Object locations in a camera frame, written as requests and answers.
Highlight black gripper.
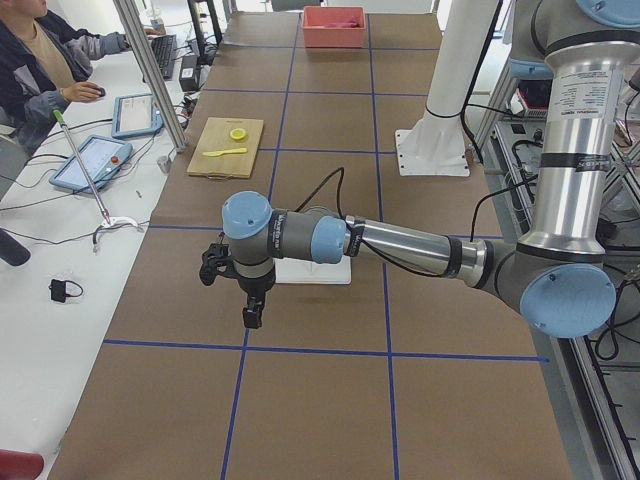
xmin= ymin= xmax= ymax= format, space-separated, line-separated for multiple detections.
xmin=237 ymin=272 xmax=275 ymax=328

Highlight pink red towel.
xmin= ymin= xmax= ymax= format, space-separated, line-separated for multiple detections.
xmin=322 ymin=16 xmax=362 ymax=29

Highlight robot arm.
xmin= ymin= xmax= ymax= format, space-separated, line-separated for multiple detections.
xmin=222 ymin=1 xmax=639 ymax=338

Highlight white rectangular tray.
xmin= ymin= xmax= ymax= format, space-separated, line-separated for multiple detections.
xmin=274 ymin=257 xmax=351 ymax=285

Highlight yellow plastic knife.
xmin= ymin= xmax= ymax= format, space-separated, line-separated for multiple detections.
xmin=201 ymin=147 xmax=248 ymax=158

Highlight yellow lemon slices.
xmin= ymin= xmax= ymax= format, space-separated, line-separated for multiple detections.
xmin=229 ymin=127 xmax=247 ymax=142

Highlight wooden cutting board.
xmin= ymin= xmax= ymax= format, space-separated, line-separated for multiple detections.
xmin=187 ymin=117 xmax=264 ymax=179

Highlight small black clip device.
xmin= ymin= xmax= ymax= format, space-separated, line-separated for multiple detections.
xmin=49 ymin=279 xmax=84 ymax=303

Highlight near teach pendant tablet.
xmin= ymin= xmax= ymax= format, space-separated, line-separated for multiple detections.
xmin=49 ymin=135 xmax=133 ymax=192

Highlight teach pendant tablet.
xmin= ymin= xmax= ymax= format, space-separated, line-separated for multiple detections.
xmin=111 ymin=94 xmax=163 ymax=139
xmin=49 ymin=135 xmax=133 ymax=192

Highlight far teach pendant tablet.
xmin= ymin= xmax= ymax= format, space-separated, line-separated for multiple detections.
xmin=111 ymin=94 xmax=163 ymax=139

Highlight black power adapter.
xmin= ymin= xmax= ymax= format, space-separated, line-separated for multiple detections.
xmin=179 ymin=55 xmax=200 ymax=92

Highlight black keyboard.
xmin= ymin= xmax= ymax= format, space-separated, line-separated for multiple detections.
xmin=148 ymin=35 xmax=177 ymax=80

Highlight red object at corner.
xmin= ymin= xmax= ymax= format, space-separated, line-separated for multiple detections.
xmin=0 ymin=449 xmax=44 ymax=480

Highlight pink plastic bin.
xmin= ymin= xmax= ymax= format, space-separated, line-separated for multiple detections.
xmin=302 ymin=6 xmax=367 ymax=48

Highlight paper coffee cup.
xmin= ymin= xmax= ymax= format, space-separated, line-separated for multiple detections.
xmin=148 ymin=8 xmax=165 ymax=35

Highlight seated person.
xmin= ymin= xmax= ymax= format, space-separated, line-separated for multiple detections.
xmin=1 ymin=0 xmax=131 ymax=154

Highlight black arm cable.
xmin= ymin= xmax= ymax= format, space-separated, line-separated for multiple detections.
xmin=293 ymin=166 xmax=539 ymax=279

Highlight green handled reacher stick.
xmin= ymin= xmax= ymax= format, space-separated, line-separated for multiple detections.
xmin=54 ymin=110 xmax=141 ymax=250

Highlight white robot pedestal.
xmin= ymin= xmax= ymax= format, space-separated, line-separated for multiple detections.
xmin=395 ymin=0 xmax=502 ymax=177

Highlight aluminium frame post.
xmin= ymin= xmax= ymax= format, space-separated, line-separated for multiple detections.
xmin=113 ymin=0 xmax=187 ymax=153

